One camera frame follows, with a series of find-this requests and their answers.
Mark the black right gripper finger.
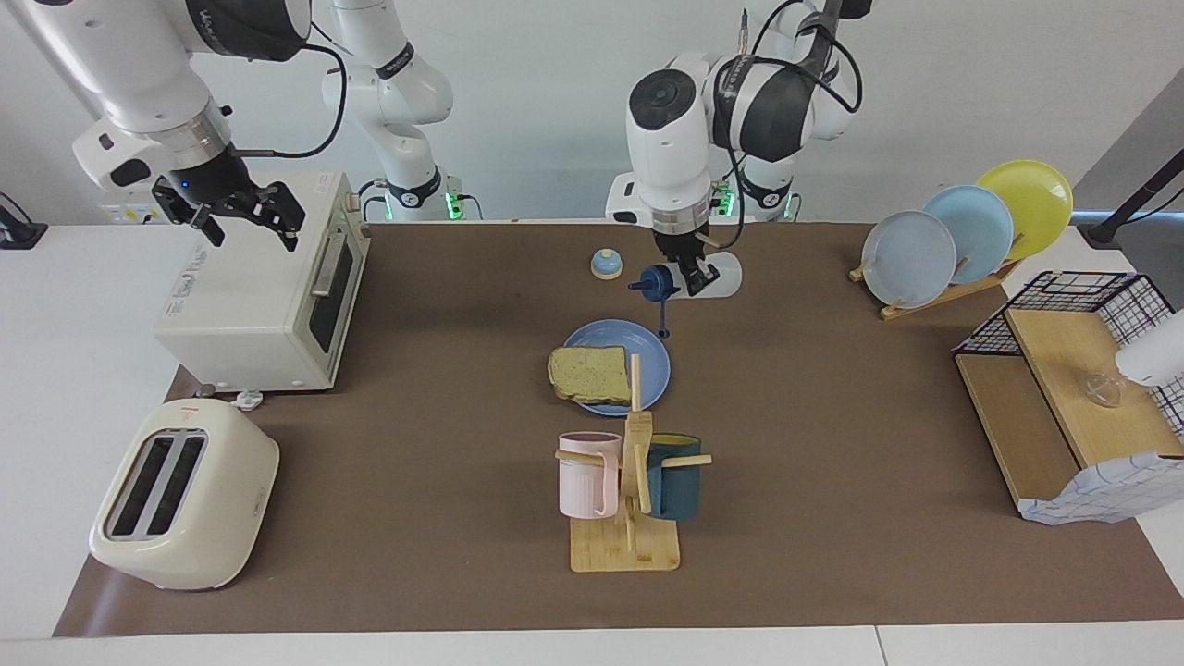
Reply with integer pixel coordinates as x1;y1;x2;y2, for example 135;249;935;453
153;182;226;248
233;182;306;253

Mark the translucent squeeze bottle blue cap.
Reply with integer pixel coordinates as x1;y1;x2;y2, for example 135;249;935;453
629;252;744;339

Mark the toasted bread slice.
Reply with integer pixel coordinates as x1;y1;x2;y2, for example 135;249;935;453
547;345;633;405

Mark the blue round plate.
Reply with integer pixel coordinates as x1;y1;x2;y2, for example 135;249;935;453
564;319;672;416

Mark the pale grey plate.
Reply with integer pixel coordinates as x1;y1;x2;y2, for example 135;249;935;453
861;210;957;310

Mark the wooden plate rack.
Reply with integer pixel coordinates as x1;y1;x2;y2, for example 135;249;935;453
849;257;1023;322

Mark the light blue plate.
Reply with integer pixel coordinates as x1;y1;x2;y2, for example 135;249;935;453
925;185;1016;285

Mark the yellow plate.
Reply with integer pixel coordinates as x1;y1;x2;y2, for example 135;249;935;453
977;160;1075;262

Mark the white toaster oven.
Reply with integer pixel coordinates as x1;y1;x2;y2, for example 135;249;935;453
153;171;371;393

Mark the black desk clamp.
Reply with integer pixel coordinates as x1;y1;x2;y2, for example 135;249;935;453
0;191;49;251

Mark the dark teal mug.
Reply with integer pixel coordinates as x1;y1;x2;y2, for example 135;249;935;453
645;433;704;521

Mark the pink ribbed mug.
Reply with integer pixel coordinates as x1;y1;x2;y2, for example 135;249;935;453
558;431;623;520

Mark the wooden mug tree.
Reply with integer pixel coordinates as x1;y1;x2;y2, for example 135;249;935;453
555;353;714;574

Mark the cream two-slot toaster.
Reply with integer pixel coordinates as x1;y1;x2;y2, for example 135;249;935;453
89;399;280;592

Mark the brown table mat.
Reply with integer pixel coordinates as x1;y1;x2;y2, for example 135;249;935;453
53;222;1184;637

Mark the wooden two-tier shelf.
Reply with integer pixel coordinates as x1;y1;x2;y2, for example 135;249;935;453
955;308;1184;519

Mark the clear glass cup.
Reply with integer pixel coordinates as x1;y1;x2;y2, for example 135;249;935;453
1078;372;1125;409

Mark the white cylindrical device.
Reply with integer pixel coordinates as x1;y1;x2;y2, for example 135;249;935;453
1115;310;1184;387

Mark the white checked cloth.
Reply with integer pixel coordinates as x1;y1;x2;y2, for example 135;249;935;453
1017;451;1184;526

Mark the white wall socket strip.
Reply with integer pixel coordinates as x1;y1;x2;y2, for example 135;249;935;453
97;178;200;225

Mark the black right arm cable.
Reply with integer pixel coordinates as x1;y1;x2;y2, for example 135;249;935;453
231;42;349;160

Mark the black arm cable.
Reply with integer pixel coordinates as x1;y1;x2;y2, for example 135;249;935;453
231;42;349;160
721;0;866;223

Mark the toaster cable and plug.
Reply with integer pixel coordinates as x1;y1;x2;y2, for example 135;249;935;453
194;384;266;411

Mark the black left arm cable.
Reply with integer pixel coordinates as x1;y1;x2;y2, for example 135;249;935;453
721;0;866;223

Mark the black wire basket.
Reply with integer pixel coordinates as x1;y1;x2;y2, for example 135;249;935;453
953;270;1184;436

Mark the black camera stand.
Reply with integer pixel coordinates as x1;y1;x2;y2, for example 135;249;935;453
1073;148;1184;249

